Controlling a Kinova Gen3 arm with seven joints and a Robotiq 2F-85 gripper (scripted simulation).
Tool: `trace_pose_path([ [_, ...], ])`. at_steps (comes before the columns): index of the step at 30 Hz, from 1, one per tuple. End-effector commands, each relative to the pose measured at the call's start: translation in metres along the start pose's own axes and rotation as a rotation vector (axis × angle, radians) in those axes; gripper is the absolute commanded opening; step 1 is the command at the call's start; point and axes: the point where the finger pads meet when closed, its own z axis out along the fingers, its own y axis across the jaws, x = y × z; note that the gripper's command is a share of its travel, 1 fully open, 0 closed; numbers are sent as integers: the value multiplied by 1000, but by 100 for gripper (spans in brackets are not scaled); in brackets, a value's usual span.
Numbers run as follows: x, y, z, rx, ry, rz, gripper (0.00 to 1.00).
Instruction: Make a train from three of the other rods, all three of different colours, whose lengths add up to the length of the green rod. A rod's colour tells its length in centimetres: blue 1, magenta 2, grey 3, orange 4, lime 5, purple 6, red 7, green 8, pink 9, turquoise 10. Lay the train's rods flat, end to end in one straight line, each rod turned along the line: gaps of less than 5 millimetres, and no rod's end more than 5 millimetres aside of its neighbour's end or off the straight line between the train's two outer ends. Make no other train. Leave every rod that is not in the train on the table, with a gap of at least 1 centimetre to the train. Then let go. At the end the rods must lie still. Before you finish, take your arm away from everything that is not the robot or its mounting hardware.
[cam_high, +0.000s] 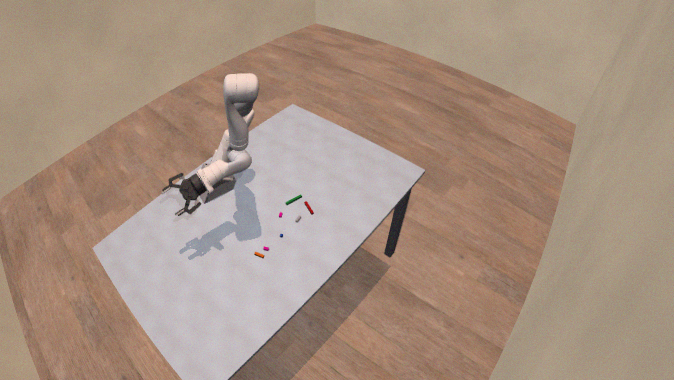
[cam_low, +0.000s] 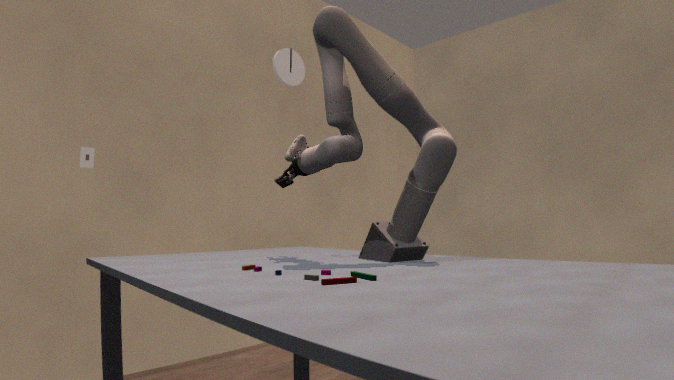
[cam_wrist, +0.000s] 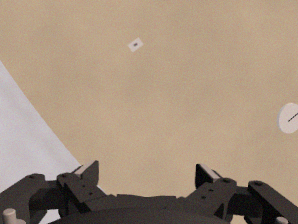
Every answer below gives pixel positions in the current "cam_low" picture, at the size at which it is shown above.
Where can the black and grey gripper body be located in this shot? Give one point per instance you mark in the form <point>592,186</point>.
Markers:
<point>296,169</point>

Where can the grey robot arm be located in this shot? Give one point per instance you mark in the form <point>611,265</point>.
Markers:
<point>389,90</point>

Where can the green rod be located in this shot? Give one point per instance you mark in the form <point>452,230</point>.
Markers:
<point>363,276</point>

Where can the red rod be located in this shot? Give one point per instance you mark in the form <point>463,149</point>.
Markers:
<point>338,281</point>

